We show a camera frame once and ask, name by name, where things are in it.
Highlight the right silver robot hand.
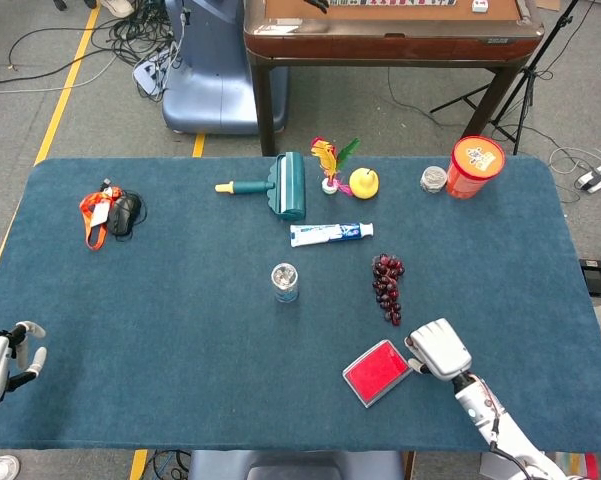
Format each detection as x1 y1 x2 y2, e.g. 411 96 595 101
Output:
404 318 474 382

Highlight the red rectangular box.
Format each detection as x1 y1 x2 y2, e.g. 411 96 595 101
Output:
342 339 414 409

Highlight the grey blue own robot base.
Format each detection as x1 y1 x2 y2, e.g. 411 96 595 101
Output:
187 449 406 480

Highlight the purple plastic grape bunch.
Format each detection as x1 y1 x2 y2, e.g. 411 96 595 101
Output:
371 253 407 327

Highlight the white blue toothpaste tube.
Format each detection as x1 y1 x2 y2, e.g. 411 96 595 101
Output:
289 222 375 249

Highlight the clear plastic jar blue label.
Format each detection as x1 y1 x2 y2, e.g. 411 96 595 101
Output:
271 262 300 304

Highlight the small clear jar of clips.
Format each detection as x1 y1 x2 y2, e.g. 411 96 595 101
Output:
419 165 448 195

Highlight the orange red snack tub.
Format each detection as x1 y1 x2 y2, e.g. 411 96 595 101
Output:
445 135 506 200

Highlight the yellow plastic pear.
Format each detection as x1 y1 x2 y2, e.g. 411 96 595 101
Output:
348 167 380 200

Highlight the blue felt table cloth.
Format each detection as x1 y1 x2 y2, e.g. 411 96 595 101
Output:
0 156 601 454

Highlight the black computer mouse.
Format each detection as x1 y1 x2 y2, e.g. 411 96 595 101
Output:
106 192 144 238

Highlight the colourful feather shuttlecock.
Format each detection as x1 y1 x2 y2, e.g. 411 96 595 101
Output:
310 137 361 198

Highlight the green lint roller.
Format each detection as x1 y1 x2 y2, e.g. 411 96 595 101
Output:
214 151 308 222

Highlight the white power strip with plugs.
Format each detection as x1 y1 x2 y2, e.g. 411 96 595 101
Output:
574 158 601 194

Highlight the black tripod stand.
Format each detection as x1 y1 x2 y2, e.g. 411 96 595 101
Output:
429 0 581 156

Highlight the brown mahjong table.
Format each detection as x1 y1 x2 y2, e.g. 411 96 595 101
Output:
243 0 545 157

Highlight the face-up mahjong tile row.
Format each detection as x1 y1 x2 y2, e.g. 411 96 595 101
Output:
329 0 456 8

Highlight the orange lanyard with badge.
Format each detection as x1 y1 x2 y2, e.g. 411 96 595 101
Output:
78 185 126 251

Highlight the white power strip by pedestal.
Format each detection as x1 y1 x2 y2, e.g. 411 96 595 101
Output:
132 49 174 96

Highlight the black floor cable bundle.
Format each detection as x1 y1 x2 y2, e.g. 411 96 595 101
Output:
7 0 181 104

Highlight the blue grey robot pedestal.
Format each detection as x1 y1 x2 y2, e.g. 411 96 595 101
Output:
161 0 289 135

